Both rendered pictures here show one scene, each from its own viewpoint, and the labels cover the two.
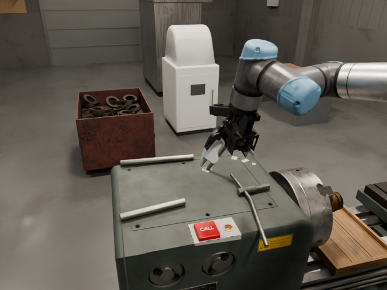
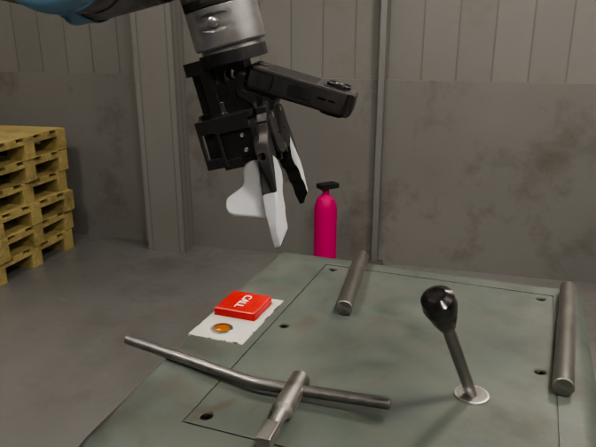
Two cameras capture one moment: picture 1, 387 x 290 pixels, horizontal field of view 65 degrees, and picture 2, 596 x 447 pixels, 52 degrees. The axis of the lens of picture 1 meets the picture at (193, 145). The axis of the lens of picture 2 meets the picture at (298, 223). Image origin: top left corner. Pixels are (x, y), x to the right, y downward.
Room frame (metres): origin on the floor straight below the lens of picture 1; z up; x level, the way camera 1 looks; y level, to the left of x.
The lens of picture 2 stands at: (1.16, -0.61, 1.62)
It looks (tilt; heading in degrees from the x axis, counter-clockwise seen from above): 18 degrees down; 126
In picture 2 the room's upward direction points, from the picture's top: straight up
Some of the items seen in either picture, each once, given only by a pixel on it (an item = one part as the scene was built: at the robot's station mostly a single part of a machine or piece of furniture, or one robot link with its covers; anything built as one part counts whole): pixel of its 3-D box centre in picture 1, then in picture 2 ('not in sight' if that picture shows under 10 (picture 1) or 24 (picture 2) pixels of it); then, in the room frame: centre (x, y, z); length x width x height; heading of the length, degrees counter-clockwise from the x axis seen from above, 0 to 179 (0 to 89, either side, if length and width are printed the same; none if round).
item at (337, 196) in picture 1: (327, 202); not in sight; (1.02, -0.56, 1.08); 0.09 x 0.09 x 0.09; 15
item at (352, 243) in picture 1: (337, 233); not in sight; (1.05, -0.65, 0.89); 0.36 x 0.30 x 0.04; 15
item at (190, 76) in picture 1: (189, 79); not in sight; (4.31, 0.07, 0.72); 0.79 x 0.65 x 1.44; 24
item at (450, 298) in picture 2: not in sight; (439, 310); (0.97, -0.13, 1.38); 0.04 x 0.03 x 0.05; 105
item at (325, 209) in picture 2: not in sight; (325, 231); (-0.98, 2.61, 0.33); 0.29 x 0.28 x 0.66; 111
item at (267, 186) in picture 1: (254, 189); (283, 409); (0.84, -0.20, 1.27); 0.12 x 0.02 x 0.02; 109
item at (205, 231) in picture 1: (206, 231); (243, 307); (0.65, -0.04, 1.26); 0.06 x 0.06 x 0.02; 15
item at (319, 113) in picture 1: (292, 92); not in sight; (5.01, -1.64, 0.34); 1.26 x 0.65 x 0.68; 18
